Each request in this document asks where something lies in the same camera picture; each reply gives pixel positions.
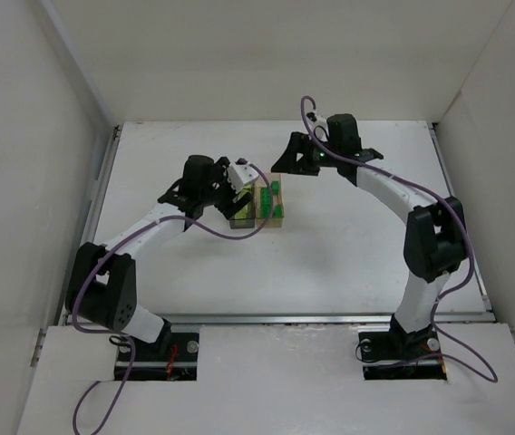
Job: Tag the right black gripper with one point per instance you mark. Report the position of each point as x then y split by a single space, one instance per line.
304 156

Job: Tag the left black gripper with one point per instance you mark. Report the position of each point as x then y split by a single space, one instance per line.
226 195

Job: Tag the small dark green lego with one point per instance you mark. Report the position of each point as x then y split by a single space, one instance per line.
275 187

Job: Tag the dark green square lego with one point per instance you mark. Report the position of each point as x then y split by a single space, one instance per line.
278 211

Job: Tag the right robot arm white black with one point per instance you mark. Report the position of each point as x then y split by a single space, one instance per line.
433 246

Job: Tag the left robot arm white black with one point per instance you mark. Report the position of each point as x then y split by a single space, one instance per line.
103 286

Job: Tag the grey transparent container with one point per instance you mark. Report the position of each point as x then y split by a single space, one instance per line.
246 218

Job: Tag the orange transparent container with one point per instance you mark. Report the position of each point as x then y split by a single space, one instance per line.
271 222

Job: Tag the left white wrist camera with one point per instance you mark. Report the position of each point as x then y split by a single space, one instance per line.
241 174

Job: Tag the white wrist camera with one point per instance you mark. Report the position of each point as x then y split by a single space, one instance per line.
316 120
241 174

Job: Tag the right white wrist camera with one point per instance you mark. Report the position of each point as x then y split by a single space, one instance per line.
316 120

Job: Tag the aluminium front rail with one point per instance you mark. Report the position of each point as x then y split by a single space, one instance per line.
225 319

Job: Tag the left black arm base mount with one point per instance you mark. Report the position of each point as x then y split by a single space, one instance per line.
174 361

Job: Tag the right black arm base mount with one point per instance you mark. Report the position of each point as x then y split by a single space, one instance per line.
394 356

